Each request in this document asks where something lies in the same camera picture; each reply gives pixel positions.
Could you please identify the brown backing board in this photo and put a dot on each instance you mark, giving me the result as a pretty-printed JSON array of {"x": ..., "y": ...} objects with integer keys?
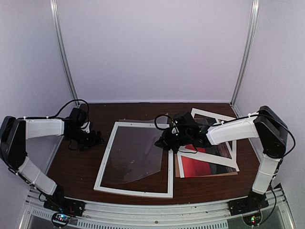
[{"x": 207, "y": 175}]

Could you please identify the aluminium corner post right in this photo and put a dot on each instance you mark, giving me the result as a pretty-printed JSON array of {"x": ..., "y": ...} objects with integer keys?
[{"x": 247, "y": 49}]

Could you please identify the aluminium front rail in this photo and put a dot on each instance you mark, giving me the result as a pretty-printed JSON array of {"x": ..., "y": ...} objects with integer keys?
[{"x": 209, "y": 215}]

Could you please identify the aluminium corner post left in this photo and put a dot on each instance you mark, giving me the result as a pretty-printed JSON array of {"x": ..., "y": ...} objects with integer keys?
[{"x": 62, "y": 51}]

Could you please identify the white mat board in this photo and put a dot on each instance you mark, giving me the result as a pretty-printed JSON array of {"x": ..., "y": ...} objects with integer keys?
[{"x": 208, "y": 157}]

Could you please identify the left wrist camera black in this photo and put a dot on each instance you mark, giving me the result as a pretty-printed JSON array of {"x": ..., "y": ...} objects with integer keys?
[{"x": 77, "y": 114}]

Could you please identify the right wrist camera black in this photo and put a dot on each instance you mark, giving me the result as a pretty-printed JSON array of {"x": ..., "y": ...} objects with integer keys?
[{"x": 184, "y": 118}]

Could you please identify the left controller board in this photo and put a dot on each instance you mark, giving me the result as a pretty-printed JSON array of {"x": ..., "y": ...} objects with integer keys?
[{"x": 60, "y": 220}]

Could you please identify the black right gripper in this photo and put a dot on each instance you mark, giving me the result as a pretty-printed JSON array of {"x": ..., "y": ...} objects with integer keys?
[{"x": 163, "y": 141}]

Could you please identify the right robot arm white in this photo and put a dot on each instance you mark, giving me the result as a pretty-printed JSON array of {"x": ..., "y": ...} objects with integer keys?
[{"x": 263, "y": 124}]

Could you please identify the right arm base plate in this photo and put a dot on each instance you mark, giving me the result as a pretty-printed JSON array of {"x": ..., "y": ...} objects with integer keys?
[{"x": 253, "y": 202}]

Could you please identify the aluminium corner post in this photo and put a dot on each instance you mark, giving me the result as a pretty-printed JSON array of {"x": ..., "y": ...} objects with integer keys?
[
  {"x": 247, "y": 49},
  {"x": 62, "y": 51}
]

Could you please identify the white picture frame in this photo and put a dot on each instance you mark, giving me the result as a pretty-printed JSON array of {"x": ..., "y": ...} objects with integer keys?
[{"x": 113, "y": 189}]

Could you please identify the red and dark photo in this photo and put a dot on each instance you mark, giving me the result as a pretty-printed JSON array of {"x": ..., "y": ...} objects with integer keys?
[{"x": 195, "y": 167}]

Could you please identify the clear acrylic sheet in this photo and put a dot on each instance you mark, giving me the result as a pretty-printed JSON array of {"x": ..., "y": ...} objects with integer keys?
[{"x": 133, "y": 155}]

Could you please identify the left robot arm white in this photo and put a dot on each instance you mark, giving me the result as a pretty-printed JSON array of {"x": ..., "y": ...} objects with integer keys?
[{"x": 15, "y": 132}]

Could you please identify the controller board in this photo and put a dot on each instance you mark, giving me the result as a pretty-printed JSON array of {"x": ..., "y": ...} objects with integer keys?
[
  {"x": 60, "y": 220},
  {"x": 252, "y": 219}
]

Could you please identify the right controller board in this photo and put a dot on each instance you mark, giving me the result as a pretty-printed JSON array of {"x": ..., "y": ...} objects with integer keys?
[{"x": 252, "y": 219}]

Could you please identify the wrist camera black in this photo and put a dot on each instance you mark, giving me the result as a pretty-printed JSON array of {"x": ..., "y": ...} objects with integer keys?
[
  {"x": 184, "y": 118},
  {"x": 77, "y": 114}
]

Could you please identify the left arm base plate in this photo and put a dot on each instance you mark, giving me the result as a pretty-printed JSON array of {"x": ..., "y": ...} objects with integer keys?
[{"x": 58, "y": 202}]

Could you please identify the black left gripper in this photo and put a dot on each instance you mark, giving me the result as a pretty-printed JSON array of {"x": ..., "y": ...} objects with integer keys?
[{"x": 92, "y": 141}]

